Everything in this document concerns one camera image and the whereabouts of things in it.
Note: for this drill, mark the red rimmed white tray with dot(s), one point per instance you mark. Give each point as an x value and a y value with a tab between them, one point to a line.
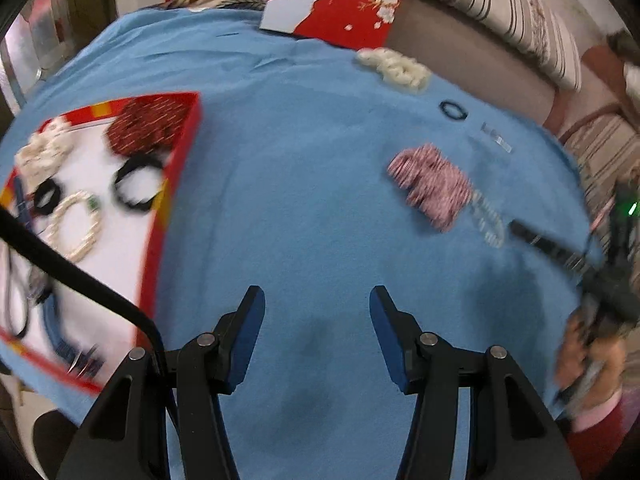
67	336

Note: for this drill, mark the person's right hand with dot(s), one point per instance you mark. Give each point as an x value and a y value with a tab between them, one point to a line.
598	367

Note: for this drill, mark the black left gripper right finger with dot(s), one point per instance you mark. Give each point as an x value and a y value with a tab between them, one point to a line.
512	434

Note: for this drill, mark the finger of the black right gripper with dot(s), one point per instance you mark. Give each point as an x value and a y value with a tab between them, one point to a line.
609	284

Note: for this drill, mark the patterned beige cloth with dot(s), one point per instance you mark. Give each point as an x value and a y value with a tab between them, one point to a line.
201	5

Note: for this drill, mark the black scrunchie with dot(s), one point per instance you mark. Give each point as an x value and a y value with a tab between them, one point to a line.
137	182

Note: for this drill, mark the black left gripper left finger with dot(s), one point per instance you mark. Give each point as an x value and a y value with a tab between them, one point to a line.
124	436

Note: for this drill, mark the silver hair clip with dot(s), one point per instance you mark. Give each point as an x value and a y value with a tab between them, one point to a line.
497	137

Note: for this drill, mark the pink striped scrunchie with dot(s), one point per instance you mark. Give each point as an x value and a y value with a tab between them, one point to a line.
434	185

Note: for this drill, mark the blue bed sheet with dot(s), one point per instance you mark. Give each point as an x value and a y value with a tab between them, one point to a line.
285	187

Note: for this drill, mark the white cherry print scrunchie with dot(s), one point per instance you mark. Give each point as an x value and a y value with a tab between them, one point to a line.
45	152

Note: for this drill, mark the striped pillow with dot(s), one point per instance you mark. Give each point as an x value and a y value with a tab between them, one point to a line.
543	59

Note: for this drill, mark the cream fluffy scrunchie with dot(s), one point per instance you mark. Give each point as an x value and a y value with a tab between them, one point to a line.
395	68

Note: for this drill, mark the red polka dot scrunchie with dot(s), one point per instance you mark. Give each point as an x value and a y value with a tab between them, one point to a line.
147	125

